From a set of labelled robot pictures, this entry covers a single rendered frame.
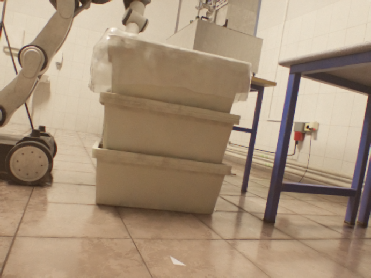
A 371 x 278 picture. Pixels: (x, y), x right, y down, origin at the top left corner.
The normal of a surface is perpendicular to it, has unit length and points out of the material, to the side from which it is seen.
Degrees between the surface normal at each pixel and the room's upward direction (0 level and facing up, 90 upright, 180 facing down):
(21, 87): 115
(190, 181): 96
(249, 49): 90
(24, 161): 90
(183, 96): 96
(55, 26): 111
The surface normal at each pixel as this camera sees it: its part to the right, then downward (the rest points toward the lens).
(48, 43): 0.34, 0.11
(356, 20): -0.92, -0.13
